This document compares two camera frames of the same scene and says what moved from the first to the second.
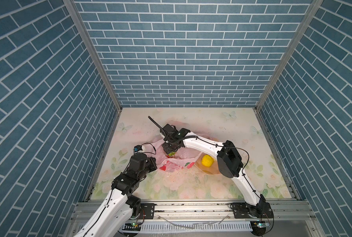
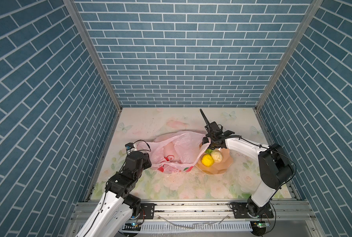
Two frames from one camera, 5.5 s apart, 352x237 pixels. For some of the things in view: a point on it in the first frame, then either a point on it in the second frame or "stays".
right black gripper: x=164 y=145 → x=204 y=140
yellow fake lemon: x=207 y=160 stays
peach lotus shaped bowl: x=213 y=170 stays
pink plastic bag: x=183 y=159 stays
